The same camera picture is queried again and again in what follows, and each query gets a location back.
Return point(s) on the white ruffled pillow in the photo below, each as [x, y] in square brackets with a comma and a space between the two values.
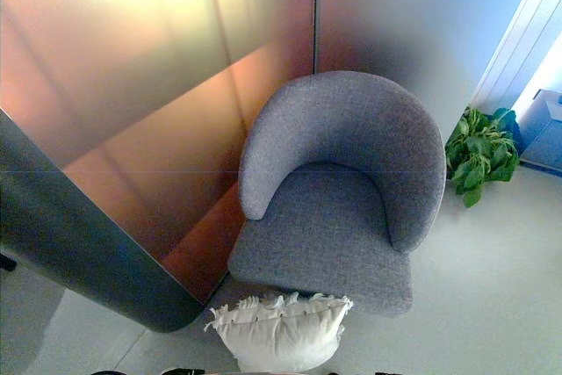
[281, 335]

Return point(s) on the grey fabric tub armchair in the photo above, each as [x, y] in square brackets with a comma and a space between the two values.
[333, 225]

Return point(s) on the green leafy potted plant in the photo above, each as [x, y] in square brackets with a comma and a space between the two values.
[478, 151]

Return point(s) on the dark rounded table top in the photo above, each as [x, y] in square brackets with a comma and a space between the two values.
[66, 234]

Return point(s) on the low drawer cabinet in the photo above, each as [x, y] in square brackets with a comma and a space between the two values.
[542, 138]

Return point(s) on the black furniture foot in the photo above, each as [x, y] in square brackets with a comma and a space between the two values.
[6, 261]

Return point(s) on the white door frame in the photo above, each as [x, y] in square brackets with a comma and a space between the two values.
[513, 28]

